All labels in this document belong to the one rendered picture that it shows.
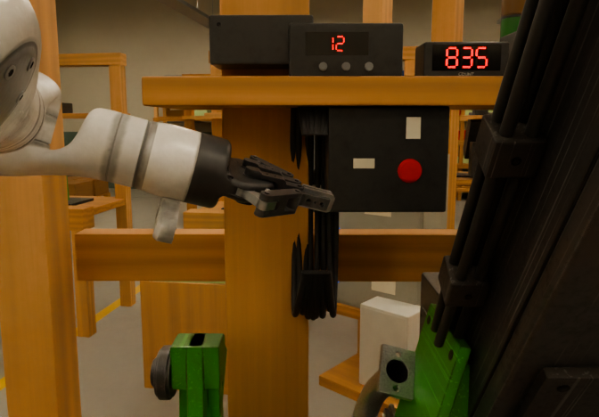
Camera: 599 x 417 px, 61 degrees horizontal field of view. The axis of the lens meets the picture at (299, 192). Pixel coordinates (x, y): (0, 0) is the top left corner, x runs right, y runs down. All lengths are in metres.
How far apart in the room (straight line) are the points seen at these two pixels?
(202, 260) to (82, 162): 0.49
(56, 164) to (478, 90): 0.53
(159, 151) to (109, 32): 11.66
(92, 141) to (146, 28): 11.29
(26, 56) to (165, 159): 0.29
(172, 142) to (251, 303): 0.44
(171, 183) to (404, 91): 0.35
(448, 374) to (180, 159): 0.33
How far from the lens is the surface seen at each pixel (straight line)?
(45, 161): 0.52
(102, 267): 1.02
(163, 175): 0.51
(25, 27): 0.23
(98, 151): 0.51
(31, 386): 1.05
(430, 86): 0.73
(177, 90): 0.73
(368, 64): 0.74
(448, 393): 0.53
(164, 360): 0.77
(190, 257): 0.97
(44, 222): 0.94
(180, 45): 11.44
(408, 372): 0.62
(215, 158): 0.51
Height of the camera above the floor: 1.48
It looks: 8 degrees down
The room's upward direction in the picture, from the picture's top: straight up
